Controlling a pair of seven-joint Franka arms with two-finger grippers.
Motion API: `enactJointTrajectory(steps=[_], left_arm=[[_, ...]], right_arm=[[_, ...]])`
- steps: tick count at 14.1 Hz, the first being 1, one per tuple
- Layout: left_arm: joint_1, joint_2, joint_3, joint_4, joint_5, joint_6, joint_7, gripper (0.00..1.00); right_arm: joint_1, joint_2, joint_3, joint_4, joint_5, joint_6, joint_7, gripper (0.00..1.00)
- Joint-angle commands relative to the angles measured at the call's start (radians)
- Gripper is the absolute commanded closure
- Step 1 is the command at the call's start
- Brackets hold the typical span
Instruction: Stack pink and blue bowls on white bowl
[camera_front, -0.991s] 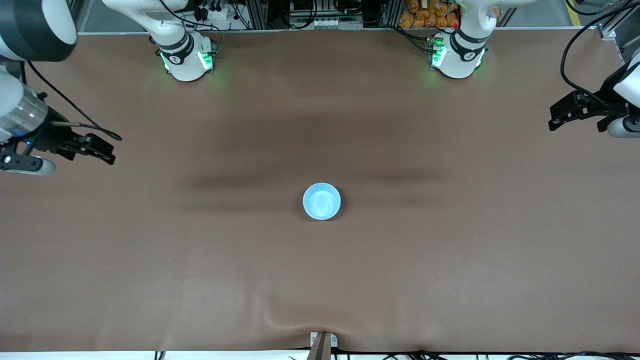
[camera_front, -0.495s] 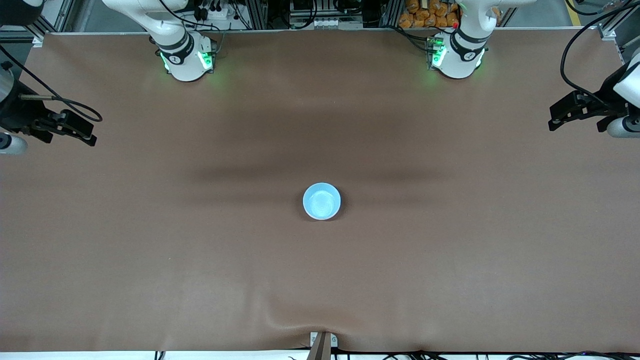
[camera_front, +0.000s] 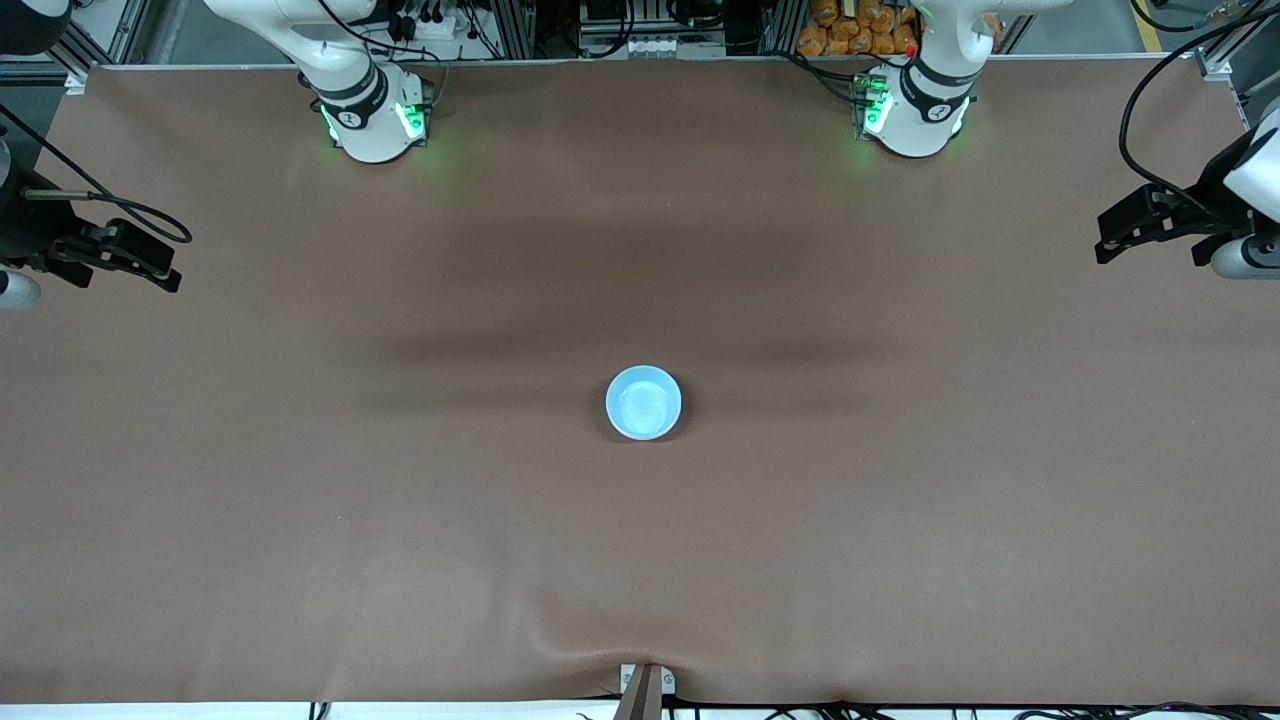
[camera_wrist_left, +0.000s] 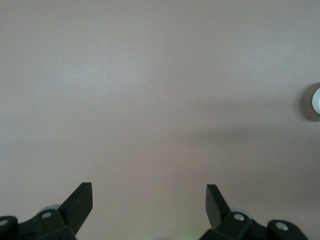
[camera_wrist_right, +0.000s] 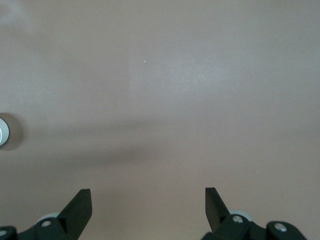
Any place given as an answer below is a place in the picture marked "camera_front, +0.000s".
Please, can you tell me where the brown camera mount post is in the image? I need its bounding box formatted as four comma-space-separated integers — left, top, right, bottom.
612, 663, 665, 720

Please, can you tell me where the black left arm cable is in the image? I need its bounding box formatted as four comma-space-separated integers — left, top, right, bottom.
1117, 0, 1280, 201

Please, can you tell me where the metal table edge bracket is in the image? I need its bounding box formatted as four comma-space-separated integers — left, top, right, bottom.
619, 662, 677, 697

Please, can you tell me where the orange snack packs pile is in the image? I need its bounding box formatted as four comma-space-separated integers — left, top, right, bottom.
797, 0, 921, 58

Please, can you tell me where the brown table mat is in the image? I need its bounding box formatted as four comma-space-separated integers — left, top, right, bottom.
0, 57, 1280, 707

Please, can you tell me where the white power strip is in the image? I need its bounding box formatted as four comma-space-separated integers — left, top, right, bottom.
385, 3, 463, 43

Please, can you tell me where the aluminium frame post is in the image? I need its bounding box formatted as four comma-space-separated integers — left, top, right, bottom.
758, 0, 809, 57
1195, 12, 1280, 83
40, 0, 106, 83
488, 0, 538, 61

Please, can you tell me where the blue bowl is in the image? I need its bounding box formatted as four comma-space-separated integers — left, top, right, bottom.
605, 365, 684, 442

